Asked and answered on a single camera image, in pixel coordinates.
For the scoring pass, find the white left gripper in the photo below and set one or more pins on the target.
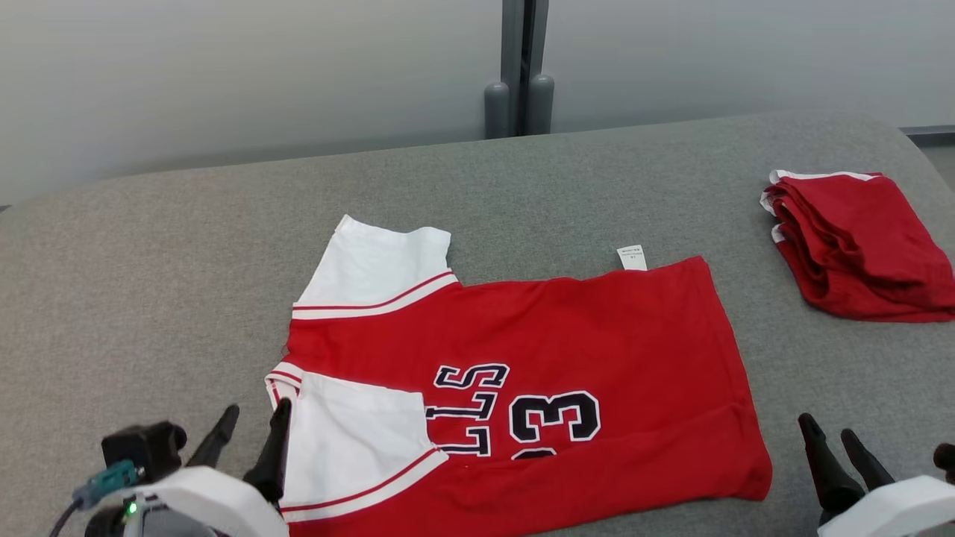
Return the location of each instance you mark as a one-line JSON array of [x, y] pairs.
[[224, 496]]

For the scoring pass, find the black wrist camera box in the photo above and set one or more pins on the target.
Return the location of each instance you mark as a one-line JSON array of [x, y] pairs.
[[142, 447], [946, 461]]

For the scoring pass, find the red shorts white stripe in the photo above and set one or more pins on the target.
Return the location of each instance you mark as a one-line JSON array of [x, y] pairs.
[[865, 253]]

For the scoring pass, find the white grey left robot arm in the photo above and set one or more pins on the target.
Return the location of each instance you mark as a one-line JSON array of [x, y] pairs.
[[164, 522]]

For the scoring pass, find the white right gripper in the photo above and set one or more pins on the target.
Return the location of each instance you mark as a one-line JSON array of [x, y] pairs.
[[895, 511]]

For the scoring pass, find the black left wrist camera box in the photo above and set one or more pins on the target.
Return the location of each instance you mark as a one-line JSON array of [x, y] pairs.
[[142, 447]]

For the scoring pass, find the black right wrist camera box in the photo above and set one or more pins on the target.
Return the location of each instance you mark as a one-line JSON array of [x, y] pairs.
[[946, 461]]

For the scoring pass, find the grey partition post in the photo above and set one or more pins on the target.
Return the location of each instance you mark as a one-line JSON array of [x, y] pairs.
[[518, 67]]

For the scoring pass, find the red white basketball jersey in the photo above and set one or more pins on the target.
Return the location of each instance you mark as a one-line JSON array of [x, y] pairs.
[[597, 335]]

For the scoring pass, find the grey partition base rail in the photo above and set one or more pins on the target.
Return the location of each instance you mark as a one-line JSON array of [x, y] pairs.
[[929, 133]]

